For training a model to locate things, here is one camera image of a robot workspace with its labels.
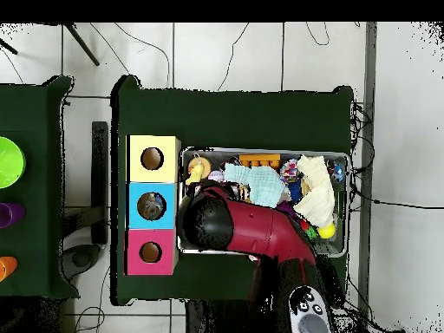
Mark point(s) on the mint green cloth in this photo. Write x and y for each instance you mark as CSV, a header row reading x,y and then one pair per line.
x,y
263,184

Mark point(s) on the cream knitted cloth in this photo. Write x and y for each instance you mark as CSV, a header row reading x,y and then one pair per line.
x,y
317,194

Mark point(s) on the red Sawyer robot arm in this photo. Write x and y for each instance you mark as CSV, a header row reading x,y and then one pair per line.
x,y
263,225

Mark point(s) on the silver mesh bin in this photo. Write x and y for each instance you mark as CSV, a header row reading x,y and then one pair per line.
x,y
215,155

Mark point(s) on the wooden three-hole box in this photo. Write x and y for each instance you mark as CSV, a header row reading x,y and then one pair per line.
x,y
135,173

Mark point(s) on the white toy baseball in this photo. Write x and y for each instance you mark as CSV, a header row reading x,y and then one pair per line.
x,y
215,175

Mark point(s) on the yellow plush duck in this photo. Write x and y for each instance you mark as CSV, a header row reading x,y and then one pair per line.
x,y
195,173

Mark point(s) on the orange building brick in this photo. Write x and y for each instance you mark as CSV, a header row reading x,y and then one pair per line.
x,y
260,161

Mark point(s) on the dark green tablecloth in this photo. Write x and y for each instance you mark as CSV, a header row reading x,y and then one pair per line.
x,y
225,118
34,104

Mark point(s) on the black panel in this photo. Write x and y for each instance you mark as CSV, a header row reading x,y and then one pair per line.
x,y
100,156

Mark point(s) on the black tripod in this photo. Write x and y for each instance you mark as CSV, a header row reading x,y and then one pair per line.
x,y
83,45

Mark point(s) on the purple cup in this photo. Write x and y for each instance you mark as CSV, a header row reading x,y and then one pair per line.
x,y
12,215

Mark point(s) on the lime green bowl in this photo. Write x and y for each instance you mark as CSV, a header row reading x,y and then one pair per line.
x,y
10,163

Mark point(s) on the orange cup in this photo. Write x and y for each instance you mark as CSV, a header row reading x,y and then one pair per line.
x,y
7,267

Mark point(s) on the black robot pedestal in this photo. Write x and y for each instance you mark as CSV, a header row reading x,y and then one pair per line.
x,y
215,319

